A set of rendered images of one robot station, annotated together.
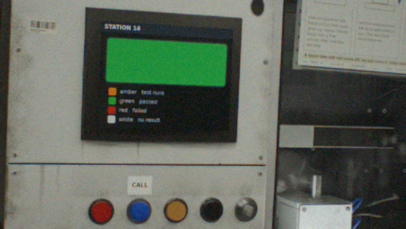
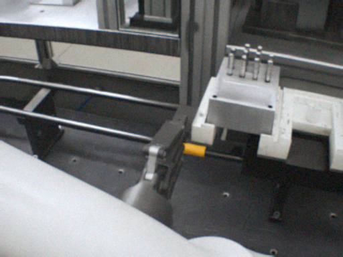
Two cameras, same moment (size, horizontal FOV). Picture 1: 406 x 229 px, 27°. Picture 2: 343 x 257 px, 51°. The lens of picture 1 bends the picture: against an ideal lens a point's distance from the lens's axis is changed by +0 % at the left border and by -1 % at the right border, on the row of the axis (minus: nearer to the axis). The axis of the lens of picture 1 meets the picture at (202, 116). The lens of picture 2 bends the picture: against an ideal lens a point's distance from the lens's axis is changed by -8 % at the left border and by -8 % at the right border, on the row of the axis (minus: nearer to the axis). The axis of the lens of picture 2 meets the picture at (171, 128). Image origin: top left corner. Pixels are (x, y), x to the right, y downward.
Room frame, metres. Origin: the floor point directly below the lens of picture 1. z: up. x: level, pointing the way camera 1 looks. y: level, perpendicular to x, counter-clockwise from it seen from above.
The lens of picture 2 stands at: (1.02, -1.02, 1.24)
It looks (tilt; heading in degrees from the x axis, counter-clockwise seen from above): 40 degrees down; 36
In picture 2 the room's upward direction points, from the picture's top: straight up
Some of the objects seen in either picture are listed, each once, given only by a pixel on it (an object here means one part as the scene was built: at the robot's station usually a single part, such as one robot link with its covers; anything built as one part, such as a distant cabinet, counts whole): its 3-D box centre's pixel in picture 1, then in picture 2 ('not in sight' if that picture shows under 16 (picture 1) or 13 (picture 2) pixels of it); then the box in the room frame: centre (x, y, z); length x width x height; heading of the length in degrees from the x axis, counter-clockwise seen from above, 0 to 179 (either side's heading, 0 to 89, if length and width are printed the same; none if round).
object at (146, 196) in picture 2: not in sight; (148, 201); (1.24, -0.82, 0.88); 0.09 x 0.07 x 0.08; 19
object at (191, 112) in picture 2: not in sight; (183, 120); (1.39, -0.77, 0.88); 0.07 x 0.03 x 0.01; 19
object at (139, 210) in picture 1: (138, 210); not in sight; (1.29, 0.09, 1.42); 0.03 x 0.02 x 0.03; 109
